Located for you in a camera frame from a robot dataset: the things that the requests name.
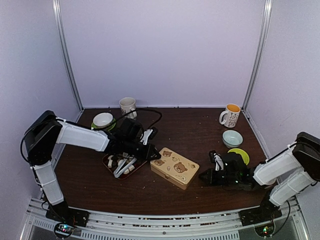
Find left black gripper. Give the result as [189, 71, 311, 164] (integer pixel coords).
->
[123, 138, 161, 161]

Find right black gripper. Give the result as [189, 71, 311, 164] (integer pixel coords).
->
[198, 168, 240, 186]

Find bear print tin lid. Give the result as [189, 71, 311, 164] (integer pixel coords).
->
[150, 147, 200, 176]

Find beige tin box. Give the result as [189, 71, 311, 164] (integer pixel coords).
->
[151, 166, 197, 190]

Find white handled metal tongs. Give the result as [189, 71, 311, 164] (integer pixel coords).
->
[113, 157, 137, 179]

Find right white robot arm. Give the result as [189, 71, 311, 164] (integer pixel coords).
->
[199, 132, 320, 221]

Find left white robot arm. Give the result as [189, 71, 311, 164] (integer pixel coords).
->
[19, 110, 161, 222]

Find dark red chocolate tray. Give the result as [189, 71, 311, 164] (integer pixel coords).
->
[102, 153, 147, 180]

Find lime green bowl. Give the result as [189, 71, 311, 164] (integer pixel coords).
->
[227, 148, 250, 165]

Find light blue bowl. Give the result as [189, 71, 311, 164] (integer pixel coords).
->
[222, 130, 244, 149]

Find green saucer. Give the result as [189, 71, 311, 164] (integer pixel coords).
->
[91, 119, 116, 131]

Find patterned white mug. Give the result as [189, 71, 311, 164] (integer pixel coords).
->
[119, 97, 137, 120]

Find dark blue white bowl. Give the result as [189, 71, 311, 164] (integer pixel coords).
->
[265, 178, 277, 186]

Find orange inside white mug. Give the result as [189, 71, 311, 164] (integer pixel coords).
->
[218, 103, 241, 128]

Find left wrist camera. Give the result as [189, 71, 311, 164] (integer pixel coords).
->
[140, 127, 158, 146]

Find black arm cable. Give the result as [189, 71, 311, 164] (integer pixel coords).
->
[92, 107, 163, 131]

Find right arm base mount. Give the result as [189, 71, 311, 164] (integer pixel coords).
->
[239, 207, 282, 238]

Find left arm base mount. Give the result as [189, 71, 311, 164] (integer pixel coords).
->
[45, 208, 90, 239]

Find left aluminium frame post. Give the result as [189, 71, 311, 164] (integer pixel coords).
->
[52, 0, 84, 112]

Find aluminium frame post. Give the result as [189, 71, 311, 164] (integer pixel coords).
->
[242, 0, 273, 113]
[52, 0, 84, 112]

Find right aluminium frame post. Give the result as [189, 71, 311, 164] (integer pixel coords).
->
[242, 0, 273, 113]

